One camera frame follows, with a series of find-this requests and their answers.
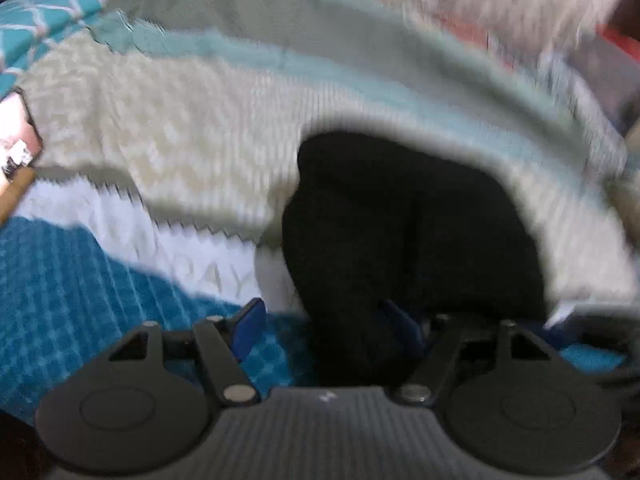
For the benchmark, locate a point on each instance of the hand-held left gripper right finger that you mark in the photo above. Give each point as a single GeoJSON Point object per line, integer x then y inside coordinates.
{"type": "Point", "coordinates": [400, 321]}

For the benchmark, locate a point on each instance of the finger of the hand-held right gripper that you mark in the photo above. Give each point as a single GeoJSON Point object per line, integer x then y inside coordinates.
{"type": "Point", "coordinates": [600, 327]}

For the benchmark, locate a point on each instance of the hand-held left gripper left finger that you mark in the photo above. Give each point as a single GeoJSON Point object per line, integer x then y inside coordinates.
{"type": "Point", "coordinates": [250, 327]}

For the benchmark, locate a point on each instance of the black pants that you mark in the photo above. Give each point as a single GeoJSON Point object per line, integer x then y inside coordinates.
{"type": "Point", "coordinates": [415, 240]}

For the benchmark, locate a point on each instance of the patterned grey teal bedsheet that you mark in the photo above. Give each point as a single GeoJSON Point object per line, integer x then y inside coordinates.
{"type": "Point", "coordinates": [175, 135]}

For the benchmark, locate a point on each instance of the smartphone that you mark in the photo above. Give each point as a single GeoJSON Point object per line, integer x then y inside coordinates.
{"type": "Point", "coordinates": [15, 150]}

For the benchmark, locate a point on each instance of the red floral quilt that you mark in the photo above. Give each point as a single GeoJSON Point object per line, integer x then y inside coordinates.
{"type": "Point", "coordinates": [475, 35]}

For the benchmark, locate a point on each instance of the teal lattice cloth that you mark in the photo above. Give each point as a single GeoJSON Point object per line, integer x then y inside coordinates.
{"type": "Point", "coordinates": [35, 25]}

